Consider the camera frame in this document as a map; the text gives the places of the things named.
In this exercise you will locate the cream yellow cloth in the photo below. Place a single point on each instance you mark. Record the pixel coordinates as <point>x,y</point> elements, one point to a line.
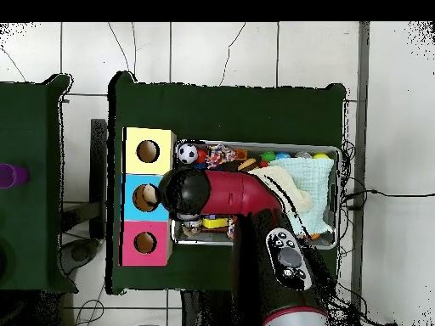
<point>289,187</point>

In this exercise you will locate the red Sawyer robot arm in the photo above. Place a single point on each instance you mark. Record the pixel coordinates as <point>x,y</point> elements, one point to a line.
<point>245,193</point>

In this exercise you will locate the wooden box with three holes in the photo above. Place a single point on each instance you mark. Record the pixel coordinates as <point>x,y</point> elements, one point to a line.
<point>132,204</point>

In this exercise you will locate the clear shallow bin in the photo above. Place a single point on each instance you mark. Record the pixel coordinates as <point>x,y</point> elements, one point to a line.
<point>326,238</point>

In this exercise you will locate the colourful dotted packet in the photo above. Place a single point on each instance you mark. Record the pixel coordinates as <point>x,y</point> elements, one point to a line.
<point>219,156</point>

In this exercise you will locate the toy burger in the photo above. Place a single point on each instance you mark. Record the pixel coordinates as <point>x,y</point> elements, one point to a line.
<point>247,164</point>

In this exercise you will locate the black and white soccer ball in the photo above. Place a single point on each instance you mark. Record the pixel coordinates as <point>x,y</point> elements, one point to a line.
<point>187,153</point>

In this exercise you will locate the yellow block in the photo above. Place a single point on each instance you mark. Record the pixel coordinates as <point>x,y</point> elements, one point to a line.
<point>215,223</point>

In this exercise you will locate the blue globe ball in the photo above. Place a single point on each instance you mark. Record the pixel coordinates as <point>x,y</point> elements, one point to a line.
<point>283,156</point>

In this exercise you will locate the dark green table cloth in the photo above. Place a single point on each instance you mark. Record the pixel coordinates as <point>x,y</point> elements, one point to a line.
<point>34,122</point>
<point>224,109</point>

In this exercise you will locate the mint green cloth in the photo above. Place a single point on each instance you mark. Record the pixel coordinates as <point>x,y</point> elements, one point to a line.
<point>312,183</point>

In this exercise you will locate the yellow ball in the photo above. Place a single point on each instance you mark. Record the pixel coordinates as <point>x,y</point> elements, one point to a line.
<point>321,156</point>

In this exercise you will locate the black stand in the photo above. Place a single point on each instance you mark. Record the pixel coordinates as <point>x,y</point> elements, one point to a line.
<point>99,176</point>

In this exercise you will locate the purple cup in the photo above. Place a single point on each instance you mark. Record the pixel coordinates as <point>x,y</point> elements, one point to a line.
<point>12,175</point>

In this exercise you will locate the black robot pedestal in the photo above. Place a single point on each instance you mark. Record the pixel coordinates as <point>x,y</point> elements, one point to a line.
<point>211,312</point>

